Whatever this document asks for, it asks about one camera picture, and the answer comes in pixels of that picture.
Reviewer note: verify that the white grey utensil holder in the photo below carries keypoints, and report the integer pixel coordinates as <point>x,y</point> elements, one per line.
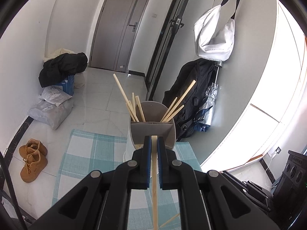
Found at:
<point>153,113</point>

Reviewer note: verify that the wall power socket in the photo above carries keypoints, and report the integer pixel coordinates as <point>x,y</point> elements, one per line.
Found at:
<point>278,150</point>

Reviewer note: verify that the tan boot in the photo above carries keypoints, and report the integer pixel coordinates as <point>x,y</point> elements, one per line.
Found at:
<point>34,163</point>
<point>31,146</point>

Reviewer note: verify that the black backpack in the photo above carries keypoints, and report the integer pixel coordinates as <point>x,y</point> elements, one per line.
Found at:
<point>203,72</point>

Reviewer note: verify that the wooden chopstick in holder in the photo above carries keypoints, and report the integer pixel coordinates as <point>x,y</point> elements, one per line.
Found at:
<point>140,108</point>
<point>168,110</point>
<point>133,103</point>

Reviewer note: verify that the black framed glass door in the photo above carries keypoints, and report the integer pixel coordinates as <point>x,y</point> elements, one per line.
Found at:
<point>171,25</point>

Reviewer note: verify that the black speaker cabinet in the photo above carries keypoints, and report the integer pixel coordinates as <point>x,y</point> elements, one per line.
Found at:
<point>290,192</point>

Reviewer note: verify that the black jacket pile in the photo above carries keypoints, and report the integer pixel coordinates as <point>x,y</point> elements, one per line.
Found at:
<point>58,69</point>

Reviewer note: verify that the teal checked placemat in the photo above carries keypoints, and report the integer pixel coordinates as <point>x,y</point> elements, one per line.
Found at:
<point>87,151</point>

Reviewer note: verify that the blue cardboard box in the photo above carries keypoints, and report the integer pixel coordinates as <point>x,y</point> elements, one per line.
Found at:
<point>67,85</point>

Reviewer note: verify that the grey entrance door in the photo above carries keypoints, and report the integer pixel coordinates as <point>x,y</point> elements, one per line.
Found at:
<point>115,34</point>

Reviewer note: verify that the cream cloth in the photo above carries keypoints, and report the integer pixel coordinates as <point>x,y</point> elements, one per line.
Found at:
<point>57,53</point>

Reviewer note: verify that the white plastic parcel bag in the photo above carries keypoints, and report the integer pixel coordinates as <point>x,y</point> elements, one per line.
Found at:
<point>54,95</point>

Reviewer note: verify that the white hanging bag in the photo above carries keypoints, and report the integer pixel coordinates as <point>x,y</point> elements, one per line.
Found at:
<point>211,44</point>

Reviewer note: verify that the wooden chopstick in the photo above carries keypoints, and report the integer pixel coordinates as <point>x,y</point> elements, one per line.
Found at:
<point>176,108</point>
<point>133,103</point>
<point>154,159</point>
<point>131,110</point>
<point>170,220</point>
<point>168,110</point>
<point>140,108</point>

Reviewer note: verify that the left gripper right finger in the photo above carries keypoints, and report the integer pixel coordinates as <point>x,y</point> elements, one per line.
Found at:
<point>207,200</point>

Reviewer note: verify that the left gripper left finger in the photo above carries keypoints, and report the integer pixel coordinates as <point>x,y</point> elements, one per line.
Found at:
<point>101,200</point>

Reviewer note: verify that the grey plastic parcel bag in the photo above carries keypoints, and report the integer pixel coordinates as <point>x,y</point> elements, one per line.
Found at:
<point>51,114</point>

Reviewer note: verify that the silver folded umbrella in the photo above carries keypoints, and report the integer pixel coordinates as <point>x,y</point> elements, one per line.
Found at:
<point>204,117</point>

